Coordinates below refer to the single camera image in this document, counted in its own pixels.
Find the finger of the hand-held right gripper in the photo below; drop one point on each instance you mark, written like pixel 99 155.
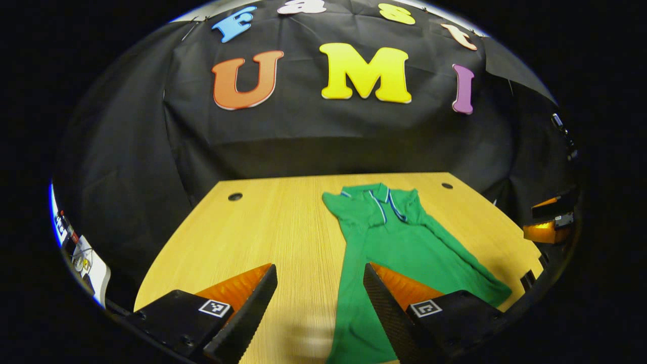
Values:
pixel 553 210
pixel 546 232

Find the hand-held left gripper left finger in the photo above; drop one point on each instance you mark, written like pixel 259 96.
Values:
pixel 247 318

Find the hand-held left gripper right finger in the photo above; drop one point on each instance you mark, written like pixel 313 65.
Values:
pixel 389 313

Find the green T-shirt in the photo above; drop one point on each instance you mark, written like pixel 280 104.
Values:
pixel 399 247

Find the white side table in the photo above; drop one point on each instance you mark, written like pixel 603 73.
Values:
pixel 96 270

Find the black backdrop cloth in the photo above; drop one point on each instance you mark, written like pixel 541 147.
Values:
pixel 303 131

